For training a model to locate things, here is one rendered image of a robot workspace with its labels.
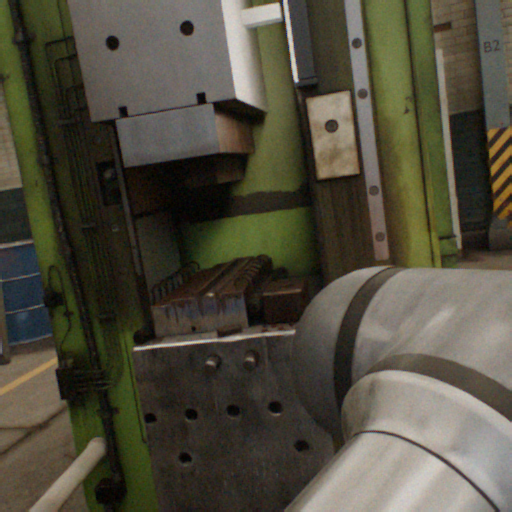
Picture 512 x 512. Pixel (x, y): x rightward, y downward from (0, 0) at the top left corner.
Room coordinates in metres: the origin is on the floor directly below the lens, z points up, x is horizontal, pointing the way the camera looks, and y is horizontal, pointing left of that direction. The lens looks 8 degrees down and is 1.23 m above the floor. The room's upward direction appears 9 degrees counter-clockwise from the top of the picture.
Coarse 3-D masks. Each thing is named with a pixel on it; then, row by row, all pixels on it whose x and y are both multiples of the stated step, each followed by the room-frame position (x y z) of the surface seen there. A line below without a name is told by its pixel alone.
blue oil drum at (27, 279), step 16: (32, 240) 5.85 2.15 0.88; (0, 256) 5.31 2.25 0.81; (16, 256) 5.34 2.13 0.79; (32, 256) 5.44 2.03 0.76; (16, 272) 5.33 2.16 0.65; (32, 272) 5.41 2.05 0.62; (16, 288) 5.32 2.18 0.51; (32, 288) 5.39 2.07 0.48; (16, 304) 5.32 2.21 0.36; (32, 304) 5.37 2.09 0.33; (16, 320) 5.31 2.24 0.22; (32, 320) 5.35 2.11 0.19; (48, 320) 5.46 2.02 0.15; (16, 336) 5.31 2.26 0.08; (32, 336) 5.34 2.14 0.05; (48, 336) 5.42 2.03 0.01
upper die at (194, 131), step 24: (120, 120) 1.21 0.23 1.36; (144, 120) 1.20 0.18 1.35; (168, 120) 1.20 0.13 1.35; (192, 120) 1.19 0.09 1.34; (216, 120) 1.19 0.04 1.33; (240, 120) 1.44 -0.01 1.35; (120, 144) 1.22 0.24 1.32; (144, 144) 1.21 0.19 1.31; (168, 144) 1.20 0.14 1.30; (192, 144) 1.19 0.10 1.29; (216, 144) 1.18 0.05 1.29; (240, 144) 1.40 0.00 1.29
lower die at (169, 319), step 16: (208, 272) 1.49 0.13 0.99; (240, 272) 1.41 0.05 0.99; (176, 288) 1.38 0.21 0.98; (192, 288) 1.30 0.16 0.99; (224, 288) 1.23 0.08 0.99; (240, 288) 1.21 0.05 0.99; (160, 304) 1.23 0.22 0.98; (176, 304) 1.21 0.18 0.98; (192, 304) 1.20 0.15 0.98; (208, 304) 1.19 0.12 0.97; (224, 304) 1.19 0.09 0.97; (240, 304) 1.18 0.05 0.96; (160, 320) 1.21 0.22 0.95; (176, 320) 1.21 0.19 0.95; (192, 320) 1.20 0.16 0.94; (208, 320) 1.19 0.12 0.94; (224, 320) 1.19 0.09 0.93; (240, 320) 1.18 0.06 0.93; (160, 336) 1.21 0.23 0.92
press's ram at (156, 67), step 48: (96, 0) 1.21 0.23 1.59; (144, 0) 1.20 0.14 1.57; (192, 0) 1.18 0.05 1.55; (240, 0) 1.39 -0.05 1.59; (96, 48) 1.22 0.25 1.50; (144, 48) 1.20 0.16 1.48; (192, 48) 1.18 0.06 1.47; (240, 48) 1.29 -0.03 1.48; (96, 96) 1.22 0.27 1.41; (144, 96) 1.20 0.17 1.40; (192, 96) 1.19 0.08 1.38; (240, 96) 1.21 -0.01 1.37
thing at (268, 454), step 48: (192, 336) 1.18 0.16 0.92; (240, 336) 1.13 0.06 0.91; (288, 336) 1.10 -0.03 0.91; (144, 384) 1.16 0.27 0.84; (192, 432) 1.15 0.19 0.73; (240, 432) 1.13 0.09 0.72; (288, 432) 1.11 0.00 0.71; (192, 480) 1.15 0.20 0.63; (240, 480) 1.13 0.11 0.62; (288, 480) 1.11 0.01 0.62
